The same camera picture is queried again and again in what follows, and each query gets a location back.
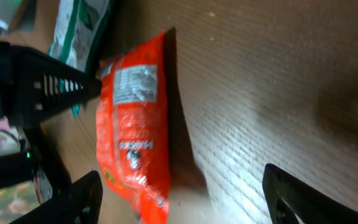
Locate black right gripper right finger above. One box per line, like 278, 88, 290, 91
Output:
262, 164, 358, 224

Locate red snack bag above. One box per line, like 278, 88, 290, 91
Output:
96, 33, 170, 223

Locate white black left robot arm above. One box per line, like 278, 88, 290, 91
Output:
0, 41, 101, 196

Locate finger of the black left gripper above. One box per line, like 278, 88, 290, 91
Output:
9, 45, 101, 124

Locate green white packet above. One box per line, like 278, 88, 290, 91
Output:
47, 0, 114, 119

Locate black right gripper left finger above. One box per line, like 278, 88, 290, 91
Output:
12, 170, 103, 224

